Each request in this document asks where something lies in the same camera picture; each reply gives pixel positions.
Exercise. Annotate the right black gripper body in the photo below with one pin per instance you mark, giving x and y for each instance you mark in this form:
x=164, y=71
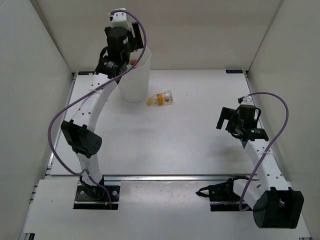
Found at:
x=236, y=124

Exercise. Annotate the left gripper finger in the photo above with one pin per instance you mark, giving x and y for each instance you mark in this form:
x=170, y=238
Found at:
x=136, y=30
x=139, y=44

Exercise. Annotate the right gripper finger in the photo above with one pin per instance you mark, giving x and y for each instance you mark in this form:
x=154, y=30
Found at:
x=226, y=113
x=220, y=123

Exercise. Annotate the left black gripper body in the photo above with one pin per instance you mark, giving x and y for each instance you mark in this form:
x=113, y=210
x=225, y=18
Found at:
x=125, y=57

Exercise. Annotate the green plastic bottle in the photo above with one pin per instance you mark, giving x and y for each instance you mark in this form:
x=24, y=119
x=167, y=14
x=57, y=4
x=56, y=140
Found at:
x=130, y=66

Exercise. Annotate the clear bottle red label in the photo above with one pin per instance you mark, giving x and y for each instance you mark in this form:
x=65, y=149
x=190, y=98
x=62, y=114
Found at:
x=134, y=56

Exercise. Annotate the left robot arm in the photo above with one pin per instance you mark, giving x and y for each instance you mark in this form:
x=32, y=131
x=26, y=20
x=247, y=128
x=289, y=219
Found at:
x=79, y=131

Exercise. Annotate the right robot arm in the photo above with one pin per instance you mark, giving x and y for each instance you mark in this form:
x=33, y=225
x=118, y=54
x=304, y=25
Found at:
x=274, y=203

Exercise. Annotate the white octagonal plastic bin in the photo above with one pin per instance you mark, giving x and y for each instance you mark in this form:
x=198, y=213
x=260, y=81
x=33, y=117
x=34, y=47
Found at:
x=134, y=85

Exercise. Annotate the clear bottle yellow cap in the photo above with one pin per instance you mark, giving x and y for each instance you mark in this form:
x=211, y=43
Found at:
x=160, y=99

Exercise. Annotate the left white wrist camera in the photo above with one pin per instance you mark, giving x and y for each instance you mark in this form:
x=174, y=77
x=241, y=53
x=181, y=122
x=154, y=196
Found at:
x=119, y=19

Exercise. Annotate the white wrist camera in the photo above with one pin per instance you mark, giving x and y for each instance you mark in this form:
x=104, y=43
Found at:
x=245, y=100
x=119, y=19

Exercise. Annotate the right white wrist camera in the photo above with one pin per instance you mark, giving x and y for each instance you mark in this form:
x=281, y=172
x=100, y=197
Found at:
x=245, y=100

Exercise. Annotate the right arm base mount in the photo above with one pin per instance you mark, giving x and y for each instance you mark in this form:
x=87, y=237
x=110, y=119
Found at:
x=221, y=195

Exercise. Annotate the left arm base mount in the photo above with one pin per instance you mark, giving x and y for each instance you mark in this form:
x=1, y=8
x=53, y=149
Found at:
x=89, y=197

